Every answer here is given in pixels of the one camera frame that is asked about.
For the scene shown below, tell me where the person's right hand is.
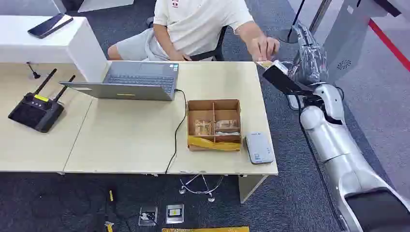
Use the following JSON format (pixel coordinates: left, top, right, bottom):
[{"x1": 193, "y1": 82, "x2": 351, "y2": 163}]
[{"x1": 168, "y1": 49, "x2": 193, "y2": 62}]

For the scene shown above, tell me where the person's left hand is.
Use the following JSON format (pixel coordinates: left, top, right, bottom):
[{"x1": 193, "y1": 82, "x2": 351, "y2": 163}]
[{"x1": 251, "y1": 35, "x2": 281, "y2": 62}]

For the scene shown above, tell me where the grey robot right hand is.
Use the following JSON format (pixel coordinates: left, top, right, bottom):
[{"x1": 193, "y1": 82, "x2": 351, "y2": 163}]
[{"x1": 290, "y1": 22, "x2": 329, "y2": 86}]

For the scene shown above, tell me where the person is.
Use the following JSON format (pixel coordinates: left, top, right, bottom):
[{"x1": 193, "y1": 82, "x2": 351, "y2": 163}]
[{"x1": 107, "y1": 0, "x2": 281, "y2": 62}]

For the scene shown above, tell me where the grey kiosk stand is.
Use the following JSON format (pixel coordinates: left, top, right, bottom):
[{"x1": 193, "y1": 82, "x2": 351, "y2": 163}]
[{"x1": 286, "y1": 0, "x2": 403, "y2": 111}]

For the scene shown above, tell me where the grey laptop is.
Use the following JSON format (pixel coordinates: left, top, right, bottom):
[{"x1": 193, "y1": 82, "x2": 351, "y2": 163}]
[{"x1": 59, "y1": 60, "x2": 180, "y2": 102}]

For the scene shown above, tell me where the wooden card box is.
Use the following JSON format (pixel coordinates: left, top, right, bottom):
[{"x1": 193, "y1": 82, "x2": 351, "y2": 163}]
[{"x1": 187, "y1": 99, "x2": 242, "y2": 152}]

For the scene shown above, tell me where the upright printed card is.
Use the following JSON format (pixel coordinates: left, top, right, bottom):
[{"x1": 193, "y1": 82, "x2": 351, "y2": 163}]
[{"x1": 194, "y1": 120, "x2": 212, "y2": 136}]

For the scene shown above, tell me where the wide printed card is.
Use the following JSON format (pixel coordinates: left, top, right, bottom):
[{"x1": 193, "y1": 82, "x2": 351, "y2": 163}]
[{"x1": 215, "y1": 120, "x2": 238, "y2": 131}]

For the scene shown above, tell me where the white furniture panel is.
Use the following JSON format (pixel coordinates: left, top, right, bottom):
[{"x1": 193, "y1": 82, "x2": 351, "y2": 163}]
[{"x1": 77, "y1": 0, "x2": 134, "y2": 13}]

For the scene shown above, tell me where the pale grey card reader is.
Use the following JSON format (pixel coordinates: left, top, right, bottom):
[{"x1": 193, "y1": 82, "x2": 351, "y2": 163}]
[{"x1": 244, "y1": 131, "x2": 275, "y2": 165}]

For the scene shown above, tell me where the white counter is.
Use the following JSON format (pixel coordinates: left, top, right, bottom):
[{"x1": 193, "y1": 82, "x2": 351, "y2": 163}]
[{"x1": 0, "y1": 15, "x2": 108, "y2": 83}]

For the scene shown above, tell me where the black smartphone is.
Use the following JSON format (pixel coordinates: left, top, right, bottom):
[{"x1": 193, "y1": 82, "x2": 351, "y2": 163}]
[{"x1": 27, "y1": 13, "x2": 74, "y2": 39}]

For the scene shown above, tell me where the chrome chair base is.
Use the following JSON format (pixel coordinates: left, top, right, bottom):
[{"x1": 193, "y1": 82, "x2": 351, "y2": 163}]
[{"x1": 178, "y1": 174, "x2": 225, "y2": 203}]

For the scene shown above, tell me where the small black desk stand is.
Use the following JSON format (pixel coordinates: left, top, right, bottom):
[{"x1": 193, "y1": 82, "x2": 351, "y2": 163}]
[{"x1": 26, "y1": 61, "x2": 41, "y2": 79}]

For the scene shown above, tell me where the black remote controller with antennas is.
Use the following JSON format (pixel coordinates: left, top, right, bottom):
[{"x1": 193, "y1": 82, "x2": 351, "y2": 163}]
[{"x1": 8, "y1": 68, "x2": 76, "y2": 133}]

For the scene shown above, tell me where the black tool with yellow label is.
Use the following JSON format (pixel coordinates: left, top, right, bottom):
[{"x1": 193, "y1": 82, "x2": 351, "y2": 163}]
[{"x1": 105, "y1": 187, "x2": 118, "y2": 214}]

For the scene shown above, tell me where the grey partition panel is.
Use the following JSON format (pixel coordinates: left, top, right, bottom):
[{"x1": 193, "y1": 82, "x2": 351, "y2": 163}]
[{"x1": 0, "y1": 0, "x2": 66, "y2": 16}]

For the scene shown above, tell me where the floor socket box yellow label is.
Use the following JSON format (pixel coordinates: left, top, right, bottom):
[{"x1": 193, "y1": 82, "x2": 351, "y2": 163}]
[{"x1": 165, "y1": 203, "x2": 185, "y2": 224}]

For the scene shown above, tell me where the open floor socket box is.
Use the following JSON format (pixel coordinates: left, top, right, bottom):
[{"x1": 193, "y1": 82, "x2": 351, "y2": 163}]
[{"x1": 138, "y1": 205, "x2": 159, "y2": 227}]

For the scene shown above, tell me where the black stanchion post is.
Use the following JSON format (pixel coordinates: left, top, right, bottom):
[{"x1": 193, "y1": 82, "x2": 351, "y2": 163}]
[{"x1": 278, "y1": 0, "x2": 307, "y2": 44}]

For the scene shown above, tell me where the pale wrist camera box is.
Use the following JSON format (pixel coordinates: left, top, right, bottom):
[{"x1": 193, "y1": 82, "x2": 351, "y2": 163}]
[{"x1": 270, "y1": 59, "x2": 290, "y2": 76}]

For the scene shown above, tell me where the black wrist bracket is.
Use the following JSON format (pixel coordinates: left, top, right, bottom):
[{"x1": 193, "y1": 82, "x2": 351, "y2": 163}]
[{"x1": 262, "y1": 65, "x2": 324, "y2": 104}]

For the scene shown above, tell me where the black laptop power cable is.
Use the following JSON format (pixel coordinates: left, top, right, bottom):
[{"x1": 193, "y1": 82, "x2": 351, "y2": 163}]
[{"x1": 165, "y1": 88, "x2": 188, "y2": 174}]

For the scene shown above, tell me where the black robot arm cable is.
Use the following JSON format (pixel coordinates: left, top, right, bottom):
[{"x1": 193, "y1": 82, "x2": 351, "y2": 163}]
[{"x1": 296, "y1": 94, "x2": 348, "y2": 232}]

